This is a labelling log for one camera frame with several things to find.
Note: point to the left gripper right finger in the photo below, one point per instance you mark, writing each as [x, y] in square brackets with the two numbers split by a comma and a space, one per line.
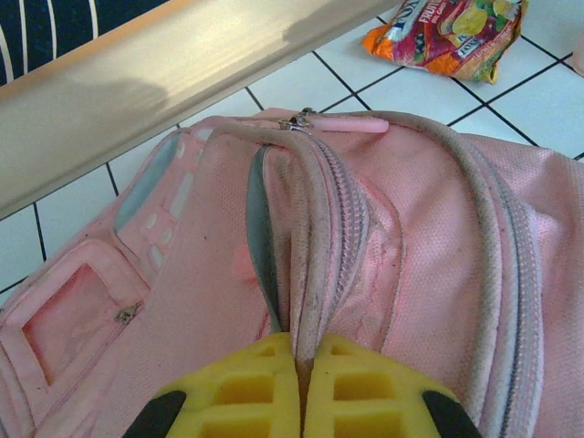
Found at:
[365, 392]

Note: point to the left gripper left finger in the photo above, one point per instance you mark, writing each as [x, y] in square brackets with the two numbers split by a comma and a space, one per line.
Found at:
[237, 397]

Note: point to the colourful candy bag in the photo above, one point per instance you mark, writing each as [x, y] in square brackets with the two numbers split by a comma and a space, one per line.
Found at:
[451, 41]

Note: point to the pink backpack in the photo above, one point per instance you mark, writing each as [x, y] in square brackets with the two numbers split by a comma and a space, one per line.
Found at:
[433, 228]

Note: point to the pink plastic cup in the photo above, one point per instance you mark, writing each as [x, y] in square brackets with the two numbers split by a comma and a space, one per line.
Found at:
[579, 52]

